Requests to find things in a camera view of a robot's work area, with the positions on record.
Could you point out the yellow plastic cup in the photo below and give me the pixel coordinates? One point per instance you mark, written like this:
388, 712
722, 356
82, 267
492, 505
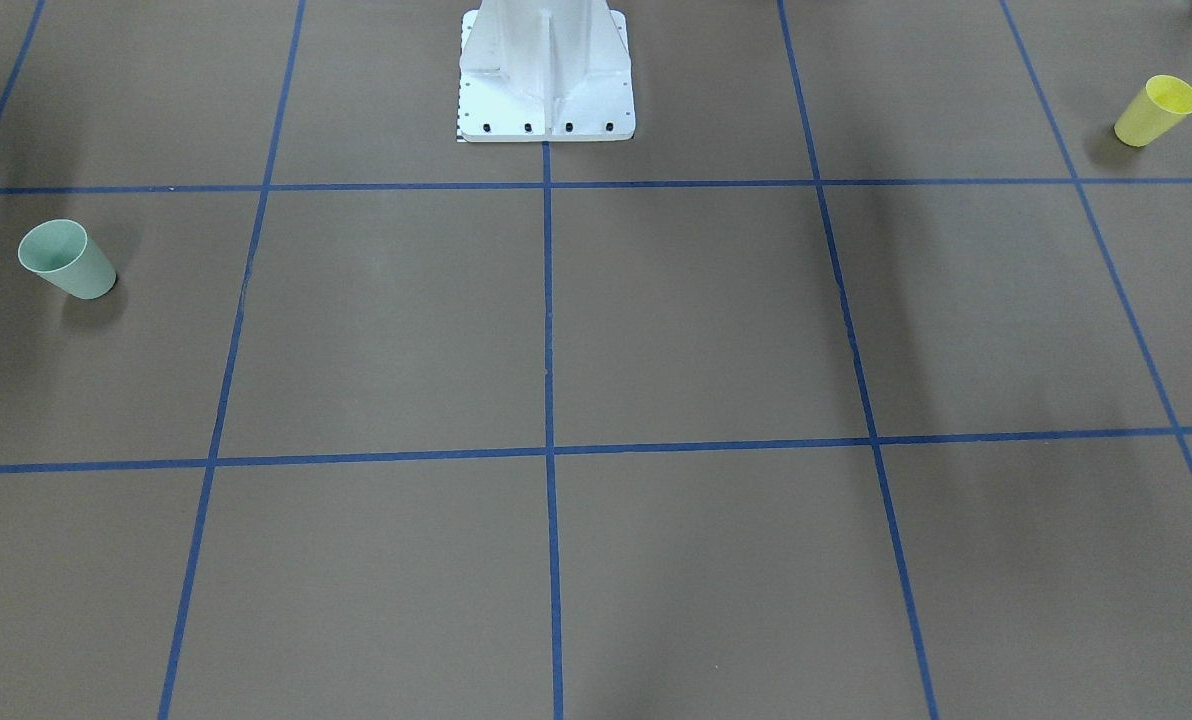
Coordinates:
1162, 103

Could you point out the green plastic cup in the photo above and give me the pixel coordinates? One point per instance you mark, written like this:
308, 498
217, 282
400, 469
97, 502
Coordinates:
62, 253

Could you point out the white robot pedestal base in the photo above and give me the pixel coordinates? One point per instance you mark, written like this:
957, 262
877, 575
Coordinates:
545, 71

